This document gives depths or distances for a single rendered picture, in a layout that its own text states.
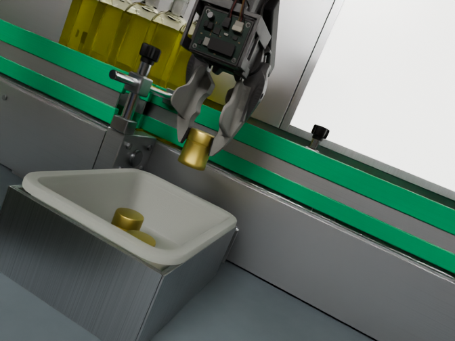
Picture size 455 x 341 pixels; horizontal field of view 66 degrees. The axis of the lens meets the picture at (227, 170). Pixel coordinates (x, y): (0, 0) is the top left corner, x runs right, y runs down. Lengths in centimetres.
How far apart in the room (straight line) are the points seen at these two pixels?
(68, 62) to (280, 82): 39
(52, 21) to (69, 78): 47
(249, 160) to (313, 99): 22
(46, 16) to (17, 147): 52
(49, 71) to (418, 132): 64
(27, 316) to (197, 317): 17
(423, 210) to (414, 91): 26
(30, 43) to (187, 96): 32
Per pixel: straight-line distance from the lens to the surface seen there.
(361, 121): 71
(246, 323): 44
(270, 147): 55
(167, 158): 58
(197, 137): 41
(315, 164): 54
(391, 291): 56
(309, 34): 74
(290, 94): 72
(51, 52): 63
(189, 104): 43
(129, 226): 41
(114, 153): 52
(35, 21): 110
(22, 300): 36
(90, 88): 58
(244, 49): 36
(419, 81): 73
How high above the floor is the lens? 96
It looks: 8 degrees down
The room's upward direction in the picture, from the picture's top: 23 degrees clockwise
